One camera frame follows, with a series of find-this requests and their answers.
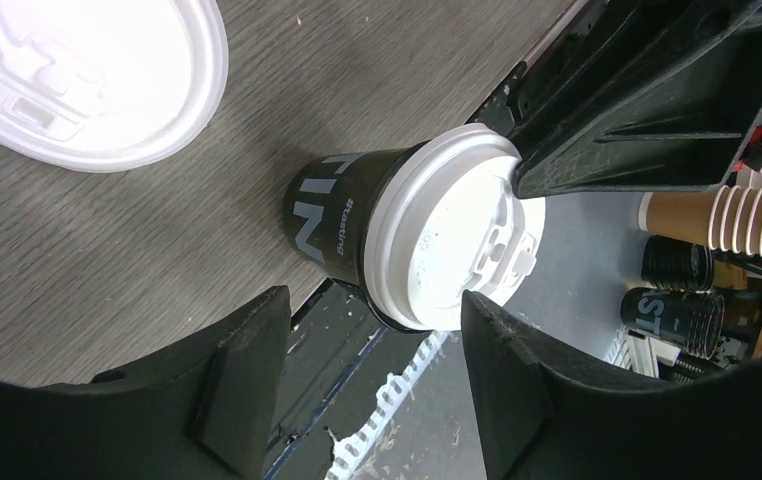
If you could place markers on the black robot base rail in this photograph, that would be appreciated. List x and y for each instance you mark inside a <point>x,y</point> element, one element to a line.
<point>344,376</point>

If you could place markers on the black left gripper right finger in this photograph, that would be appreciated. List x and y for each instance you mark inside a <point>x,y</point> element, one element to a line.
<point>546,410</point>

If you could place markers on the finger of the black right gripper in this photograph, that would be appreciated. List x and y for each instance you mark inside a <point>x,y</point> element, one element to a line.
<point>659,96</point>

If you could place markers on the upright black cup stack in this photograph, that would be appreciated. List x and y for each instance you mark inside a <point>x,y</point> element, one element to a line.
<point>677,265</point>

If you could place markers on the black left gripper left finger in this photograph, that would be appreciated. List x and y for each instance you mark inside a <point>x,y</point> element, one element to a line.
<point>200,408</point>

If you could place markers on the stack of white lids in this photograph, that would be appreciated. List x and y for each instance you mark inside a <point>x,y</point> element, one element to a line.
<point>108,86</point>

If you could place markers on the white lid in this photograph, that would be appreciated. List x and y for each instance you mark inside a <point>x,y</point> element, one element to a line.
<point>448,222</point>

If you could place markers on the black paper cup stack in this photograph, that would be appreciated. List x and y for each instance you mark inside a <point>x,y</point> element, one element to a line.
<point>690,320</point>

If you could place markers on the brown paper cup stack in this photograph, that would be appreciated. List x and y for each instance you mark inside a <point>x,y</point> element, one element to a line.
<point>728,219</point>

